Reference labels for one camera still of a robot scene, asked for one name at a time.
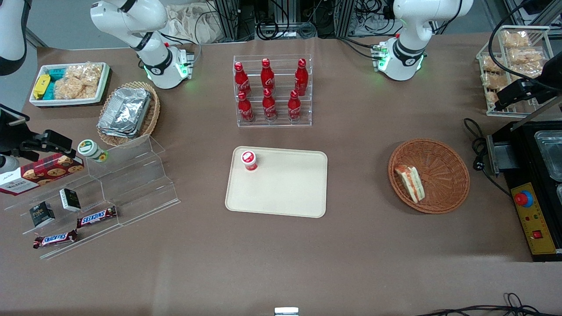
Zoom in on triangle sandwich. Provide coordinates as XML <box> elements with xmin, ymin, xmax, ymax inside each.
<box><xmin>394</xmin><ymin>164</ymin><xmax>426</xmax><ymax>204</ymax></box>

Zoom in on light wicker basket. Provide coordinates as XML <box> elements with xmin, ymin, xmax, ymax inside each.
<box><xmin>96</xmin><ymin>81</ymin><xmax>161</xmax><ymax>147</ymax></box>

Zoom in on beige plastic tray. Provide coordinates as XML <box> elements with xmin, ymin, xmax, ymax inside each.
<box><xmin>224</xmin><ymin>146</ymin><xmax>329</xmax><ymax>219</ymax></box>

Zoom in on brown wicker basket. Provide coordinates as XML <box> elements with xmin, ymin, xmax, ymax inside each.
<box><xmin>388</xmin><ymin>138</ymin><xmax>471</xmax><ymax>215</ymax></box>

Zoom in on red tartan cookie box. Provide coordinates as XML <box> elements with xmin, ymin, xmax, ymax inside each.
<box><xmin>0</xmin><ymin>152</ymin><xmax>85</xmax><ymax>196</ymax></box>

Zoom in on small black carton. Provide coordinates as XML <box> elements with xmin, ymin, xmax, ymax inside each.
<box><xmin>59</xmin><ymin>188</ymin><xmax>82</xmax><ymax>212</ymax></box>
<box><xmin>29</xmin><ymin>201</ymin><xmax>56</xmax><ymax>228</ymax></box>

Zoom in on green-lid white cup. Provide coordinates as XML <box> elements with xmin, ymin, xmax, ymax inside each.
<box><xmin>77</xmin><ymin>139</ymin><xmax>108</xmax><ymax>163</ymax></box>

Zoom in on yellow snack packet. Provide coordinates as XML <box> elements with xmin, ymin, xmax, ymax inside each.
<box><xmin>33</xmin><ymin>74</ymin><xmax>51</xmax><ymax>100</ymax></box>

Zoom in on white rectangular snack bin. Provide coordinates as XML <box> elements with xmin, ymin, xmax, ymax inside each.
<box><xmin>29</xmin><ymin>62</ymin><xmax>111</xmax><ymax>108</ymax></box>

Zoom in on brown snickers bar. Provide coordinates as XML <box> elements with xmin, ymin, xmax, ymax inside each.
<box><xmin>76</xmin><ymin>206</ymin><xmax>118</xmax><ymax>229</ymax></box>
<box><xmin>32</xmin><ymin>229</ymin><xmax>79</xmax><ymax>250</ymax></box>

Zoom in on clear bag of rice crackers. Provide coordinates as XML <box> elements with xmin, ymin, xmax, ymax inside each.
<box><xmin>53</xmin><ymin>62</ymin><xmax>104</xmax><ymax>101</ymax></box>

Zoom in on clear acrylic stepped shelf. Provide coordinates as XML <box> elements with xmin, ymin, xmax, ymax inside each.
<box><xmin>4</xmin><ymin>133</ymin><xmax>181</xmax><ymax>261</ymax></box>

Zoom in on stack of foil trays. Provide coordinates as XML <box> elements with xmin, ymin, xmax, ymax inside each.
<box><xmin>97</xmin><ymin>86</ymin><xmax>152</xmax><ymax>139</ymax></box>

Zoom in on beige cloth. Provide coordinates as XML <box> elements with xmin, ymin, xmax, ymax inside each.
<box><xmin>163</xmin><ymin>4</ymin><xmax>230</xmax><ymax>45</ymax></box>

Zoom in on red-lid white cup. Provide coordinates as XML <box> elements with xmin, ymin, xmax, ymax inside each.
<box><xmin>240</xmin><ymin>150</ymin><xmax>259</xmax><ymax>172</ymax></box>

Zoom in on red cola bottle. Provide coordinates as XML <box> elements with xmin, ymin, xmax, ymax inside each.
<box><xmin>262</xmin><ymin>88</ymin><xmax>278</xmax><ymax>122</ymax></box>
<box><xmin>260</xmin><ymin>58</ymin><xmax>276</xmax><ymax>91</ymax></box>
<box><xmin>234</xmin><ymin>62</ymin><xmax>252</xmax><ymax>97</ymax></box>
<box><xmin>287</xmin><ymin>90</ymin><xmax>302</xmax><ymax>122</ymax></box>
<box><xmin>237</xmin><ymin>91</ymin><xmax>255</xmax><ymax>123</ymax></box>
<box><xmin>294</xmin><ymin>58</ymin><xmax>309</xmax><ymax>97</ymax></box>

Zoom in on clear acrylic bottle rack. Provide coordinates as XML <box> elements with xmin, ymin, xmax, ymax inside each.
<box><xmin>232</xmin><ymin>54</ymin><xmax>313</xmax><ymax>128</ymax></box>

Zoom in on black appliance with yellow panel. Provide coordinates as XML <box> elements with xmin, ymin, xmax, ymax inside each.
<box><xmin>486</xmin><ymin>118</ymin><xmax>562</xmax><ymax>262</ymax></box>

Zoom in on grey metal bar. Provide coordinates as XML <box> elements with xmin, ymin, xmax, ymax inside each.
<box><xmin>511</xmin><ymin>96</ymin><xmax>562</xmax><ymax>133</ymax></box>

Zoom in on steel pan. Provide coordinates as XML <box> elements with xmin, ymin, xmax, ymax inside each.
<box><xmin>534</xmin><ymin>130</ymin><xmax>562</xmax><ymax>182</ymax></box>

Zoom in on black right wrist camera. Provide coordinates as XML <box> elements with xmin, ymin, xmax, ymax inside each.
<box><xmin>17</xmin><ymin>129</ymin><xmax>76</xmax><ymax>161</ymax></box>

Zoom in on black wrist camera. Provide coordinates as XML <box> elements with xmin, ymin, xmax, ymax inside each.
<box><xmin>495</xmin><ymin>78</ymin><xmax>548</xmax><ymax>111</ymax></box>
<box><xmin>17</xmin><ymin>129</ymin><xmax>76</xmax><ymax>161</ymax></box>

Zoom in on coiled black cables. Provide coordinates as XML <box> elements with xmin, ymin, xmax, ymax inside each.
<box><xmin>254</xmin><ymin>15</ymin><xmax>317</xmax><ymax>41</ymax></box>

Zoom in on black power cable with plug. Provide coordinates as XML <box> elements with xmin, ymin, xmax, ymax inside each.
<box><xmin>464</xmin><ymin>117</ymin><xmax>513</xmax><ymax>197</ymax></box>

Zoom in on white wire rack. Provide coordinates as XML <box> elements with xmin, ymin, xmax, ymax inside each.
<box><xmin>476</xmin><ymin>25</ymin><xmax>562</xmax><ymax>118</ymax></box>

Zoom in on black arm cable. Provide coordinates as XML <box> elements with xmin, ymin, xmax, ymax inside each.
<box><xmin>489</xmin><ymin>0</ymin><xmax>541</xmax><ymax>81</ymax></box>

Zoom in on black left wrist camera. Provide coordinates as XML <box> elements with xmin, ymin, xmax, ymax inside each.
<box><xmin>495</xmin><ymin>78</ymin><xmax>548</xmax><ymax>111</ymax></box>

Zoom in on black floor cables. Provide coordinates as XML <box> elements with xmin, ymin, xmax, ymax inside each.
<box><xmin>415</xmin><ymin>292</ymin><xmax>562</xmax><ymax>316</ymax></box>

